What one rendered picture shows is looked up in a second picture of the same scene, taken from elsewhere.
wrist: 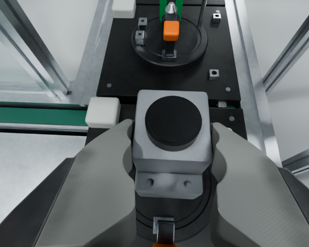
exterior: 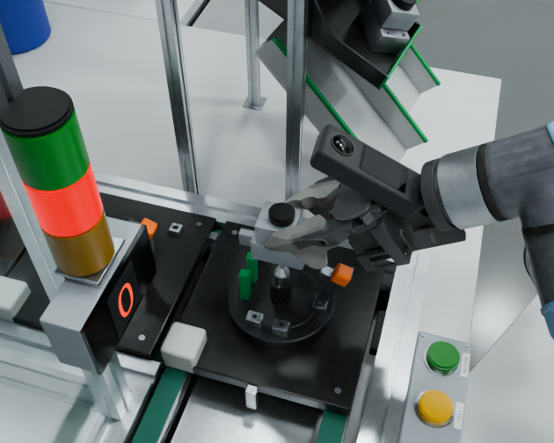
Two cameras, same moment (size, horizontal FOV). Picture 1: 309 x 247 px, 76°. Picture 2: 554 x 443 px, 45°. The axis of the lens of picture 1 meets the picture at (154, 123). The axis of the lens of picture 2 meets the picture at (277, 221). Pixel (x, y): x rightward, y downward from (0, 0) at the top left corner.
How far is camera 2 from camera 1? 0.66 m
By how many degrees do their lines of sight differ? 43
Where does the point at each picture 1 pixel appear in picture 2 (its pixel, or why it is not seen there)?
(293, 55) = (192, 157)
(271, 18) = not seen: hidden behind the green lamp
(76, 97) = (139, 384)
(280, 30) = (100, 150)
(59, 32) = not seen: outside the picture
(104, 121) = (200, 337)
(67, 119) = (164, 405)
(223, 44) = (134, 207)
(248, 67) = (174, 198)
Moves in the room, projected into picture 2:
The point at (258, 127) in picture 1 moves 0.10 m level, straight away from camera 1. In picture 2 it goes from (248, 217) to (222, 176)
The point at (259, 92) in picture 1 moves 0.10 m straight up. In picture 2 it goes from (211, 201) to (206, 153)
